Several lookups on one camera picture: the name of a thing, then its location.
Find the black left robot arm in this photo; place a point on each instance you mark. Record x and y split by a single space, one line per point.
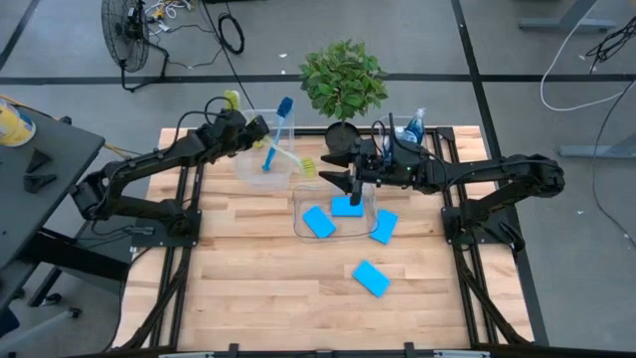
149 161

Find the blue rectangular sponge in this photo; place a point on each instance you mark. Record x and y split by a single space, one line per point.
384 227
343 209
371 278
319 222

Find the green plant in black pot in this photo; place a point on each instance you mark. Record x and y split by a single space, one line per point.
343 79

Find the blue dish brush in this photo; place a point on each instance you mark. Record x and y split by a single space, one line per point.
285 106

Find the black aluminium table frame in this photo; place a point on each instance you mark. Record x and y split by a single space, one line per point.
310 131

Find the black plastic wedge part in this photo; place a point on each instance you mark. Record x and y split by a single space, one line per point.
37 160
39 183

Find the clear bin with curved rim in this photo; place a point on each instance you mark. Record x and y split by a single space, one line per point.
358 226

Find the grey desk foot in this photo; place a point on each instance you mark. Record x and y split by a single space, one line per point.
596 150
566 23

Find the black standing fan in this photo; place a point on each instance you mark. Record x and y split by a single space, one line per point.
124 35

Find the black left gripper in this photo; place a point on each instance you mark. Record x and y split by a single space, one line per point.
229 131

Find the narrow clear plastic bin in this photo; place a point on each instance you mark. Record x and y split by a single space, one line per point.
397 121

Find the yellow-green dish brush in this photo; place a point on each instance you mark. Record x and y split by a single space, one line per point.
309 168
231 99

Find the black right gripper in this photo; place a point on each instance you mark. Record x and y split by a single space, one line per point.
375 164

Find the dark grey desk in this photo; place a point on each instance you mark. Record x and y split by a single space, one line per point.
49 174

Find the tall clear plastic bin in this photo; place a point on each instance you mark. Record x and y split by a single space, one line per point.
248 169

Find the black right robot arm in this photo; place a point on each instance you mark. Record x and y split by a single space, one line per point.
497 171

